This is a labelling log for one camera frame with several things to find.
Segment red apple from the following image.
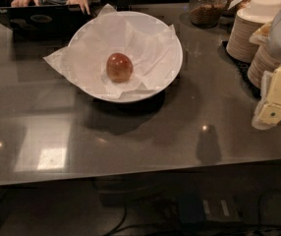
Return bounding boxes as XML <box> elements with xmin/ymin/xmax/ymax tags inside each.
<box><xmin>106</xmin><ymin>53</ymin><xmax>134</xmax><ymax>83</ymax></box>

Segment white paper bowl stack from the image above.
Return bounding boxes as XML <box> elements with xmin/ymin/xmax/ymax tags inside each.
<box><xmin>243</xmin><ymin>0</ymin><xmax>281</xmax><ymax>24</ymax></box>

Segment front stack paper plates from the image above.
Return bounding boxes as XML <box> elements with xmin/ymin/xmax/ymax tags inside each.
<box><xmin>248</xmin><ymin>44</ymin><xmax>280</xmax><ymax>89</ymax></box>

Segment black mat under plates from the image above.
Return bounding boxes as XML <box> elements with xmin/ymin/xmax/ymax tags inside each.
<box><xmin>225</xmin><ymin>51</ymin><xmax>261</xmax><ymax>99</ymax></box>

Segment tall stack paper plates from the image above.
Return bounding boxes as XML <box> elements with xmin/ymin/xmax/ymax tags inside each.
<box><xmin>226</xmin><ymin>8</ymin><xmax>265</xmax><ymax>63</ymax></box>

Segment glass jar with grains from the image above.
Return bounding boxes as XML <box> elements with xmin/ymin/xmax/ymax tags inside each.
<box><xmin>189</xmin><ymin>0</ymin><xmax>227</xmax><ymax>28</ymax></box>

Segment black power box under table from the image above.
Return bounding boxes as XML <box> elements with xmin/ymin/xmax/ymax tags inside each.
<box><xmin>178</xmin><ymin>193</ymin><xmax>243</xmax><ymax>224</ymax></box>

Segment white paper liner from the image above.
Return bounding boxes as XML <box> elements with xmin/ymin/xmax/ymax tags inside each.
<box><xmin>43</xmin><ymin>3</ymin><xmax>180</xmax><ymax>100</ymax></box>

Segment black laptop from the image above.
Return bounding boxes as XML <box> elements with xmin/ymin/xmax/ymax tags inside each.
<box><xmin>0</xmin><ymin>5</ymin><xmax>92</xmax><ymax>39</ymax></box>

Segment black cable under table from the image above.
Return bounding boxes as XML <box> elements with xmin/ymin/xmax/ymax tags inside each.
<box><xmin>100</xmin><ymin>200</ymin><xmax>281</xmax><ymax>236</ymax></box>

